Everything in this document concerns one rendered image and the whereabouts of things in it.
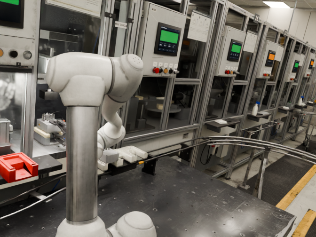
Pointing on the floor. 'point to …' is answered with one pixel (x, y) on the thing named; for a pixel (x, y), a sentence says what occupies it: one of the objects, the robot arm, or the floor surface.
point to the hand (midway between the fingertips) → (53, 127)
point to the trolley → (310, 134)
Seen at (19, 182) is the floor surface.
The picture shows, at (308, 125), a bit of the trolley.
